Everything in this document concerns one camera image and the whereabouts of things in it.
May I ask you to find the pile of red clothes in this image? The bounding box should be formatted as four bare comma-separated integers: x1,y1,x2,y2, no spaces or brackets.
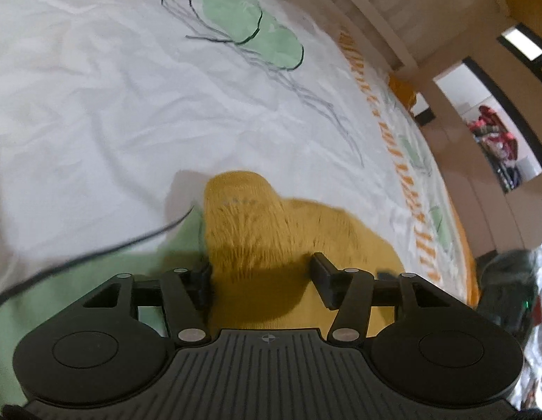
467,105,519,163

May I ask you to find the white striped headboard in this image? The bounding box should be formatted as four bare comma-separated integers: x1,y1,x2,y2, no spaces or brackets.
280,0,503,71

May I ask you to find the grey patterned cloth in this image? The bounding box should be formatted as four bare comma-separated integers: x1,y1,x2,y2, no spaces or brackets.
511,232,542,413

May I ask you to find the orange pillow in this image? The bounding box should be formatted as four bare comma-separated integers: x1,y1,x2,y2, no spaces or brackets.
388,74,418,111

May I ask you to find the bright window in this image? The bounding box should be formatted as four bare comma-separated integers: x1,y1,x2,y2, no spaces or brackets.
498,24,542,78

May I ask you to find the mustard yellow knit garment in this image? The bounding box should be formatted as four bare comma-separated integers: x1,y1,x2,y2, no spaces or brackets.
202,171,407,338

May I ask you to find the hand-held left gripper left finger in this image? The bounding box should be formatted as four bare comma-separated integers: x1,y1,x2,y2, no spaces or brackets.
84,263,213,344

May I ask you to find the white leaf print bedsheet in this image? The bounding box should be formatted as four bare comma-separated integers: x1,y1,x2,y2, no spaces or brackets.
0,0,480,386

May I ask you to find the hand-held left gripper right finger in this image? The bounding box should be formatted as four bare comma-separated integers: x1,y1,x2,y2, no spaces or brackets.
309,252,452,344

